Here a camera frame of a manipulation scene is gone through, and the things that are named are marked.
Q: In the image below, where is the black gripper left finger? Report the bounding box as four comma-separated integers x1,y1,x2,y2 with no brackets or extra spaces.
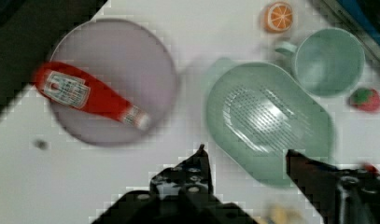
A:
149,144,214,200

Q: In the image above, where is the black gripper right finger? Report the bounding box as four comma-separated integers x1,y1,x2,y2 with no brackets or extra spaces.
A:
286,149,380,224

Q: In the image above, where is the green plastic strainer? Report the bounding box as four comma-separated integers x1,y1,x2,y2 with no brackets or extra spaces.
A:
205,58,335,188

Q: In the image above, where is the yellow banana toy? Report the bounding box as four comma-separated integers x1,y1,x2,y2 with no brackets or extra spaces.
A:
254,204,306,224

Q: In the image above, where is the strawberry toy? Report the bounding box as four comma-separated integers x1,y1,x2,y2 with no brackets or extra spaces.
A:
349,88,380,113

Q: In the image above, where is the green mug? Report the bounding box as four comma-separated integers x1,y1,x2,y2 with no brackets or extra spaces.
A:
274,28,365,97

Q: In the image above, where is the grey round plate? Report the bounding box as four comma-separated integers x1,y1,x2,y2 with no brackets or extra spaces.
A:
49,19,179,147

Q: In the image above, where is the red ketchup bottle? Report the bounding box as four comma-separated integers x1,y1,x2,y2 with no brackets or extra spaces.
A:
33,62,151,131

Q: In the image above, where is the orange slice toy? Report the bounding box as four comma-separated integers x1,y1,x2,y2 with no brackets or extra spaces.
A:
261,1,293,33

